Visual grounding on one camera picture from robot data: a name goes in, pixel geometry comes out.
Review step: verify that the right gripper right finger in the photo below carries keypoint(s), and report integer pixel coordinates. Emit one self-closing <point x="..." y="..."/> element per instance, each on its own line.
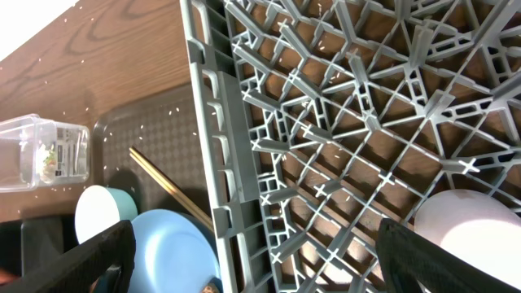
<point x="410" y="262"/>

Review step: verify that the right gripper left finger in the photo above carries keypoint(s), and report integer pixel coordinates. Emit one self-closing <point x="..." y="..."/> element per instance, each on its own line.
<point x="107" y="260"/>

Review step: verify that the light blue rice bowl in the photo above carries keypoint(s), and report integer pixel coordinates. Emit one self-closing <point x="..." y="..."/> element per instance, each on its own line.
<point x="99" y="208"/>

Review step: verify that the orange carrot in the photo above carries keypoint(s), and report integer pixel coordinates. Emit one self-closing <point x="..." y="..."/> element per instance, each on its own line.
<point x="6" y="278"/>

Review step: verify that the black waste tray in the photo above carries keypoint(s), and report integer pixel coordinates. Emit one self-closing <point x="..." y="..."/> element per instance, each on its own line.
<point x="28" y="244"/>

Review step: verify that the grey dishwasher rack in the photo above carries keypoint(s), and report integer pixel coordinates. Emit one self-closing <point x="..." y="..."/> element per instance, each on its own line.
<point x="318" y="119"/>

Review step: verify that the large blue plate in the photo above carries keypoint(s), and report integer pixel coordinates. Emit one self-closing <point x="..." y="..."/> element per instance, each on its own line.
<point x="174" y="253"/>

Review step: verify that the clear plastic bin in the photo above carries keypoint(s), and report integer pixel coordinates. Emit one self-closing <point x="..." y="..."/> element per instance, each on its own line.
<point x="38" y="152"/>

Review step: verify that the wooden chopstick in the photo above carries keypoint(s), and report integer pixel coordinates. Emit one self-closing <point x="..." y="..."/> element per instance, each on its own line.
<point x="171" y="192"/>
<point x="175" y="189"/>

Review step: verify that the brown mushroom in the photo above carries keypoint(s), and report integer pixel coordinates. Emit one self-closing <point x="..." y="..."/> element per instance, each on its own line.
<point x="210" y="288"/>

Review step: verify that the brown serving tray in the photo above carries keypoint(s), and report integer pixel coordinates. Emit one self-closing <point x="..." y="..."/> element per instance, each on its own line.
<point x="163" y="128"/>

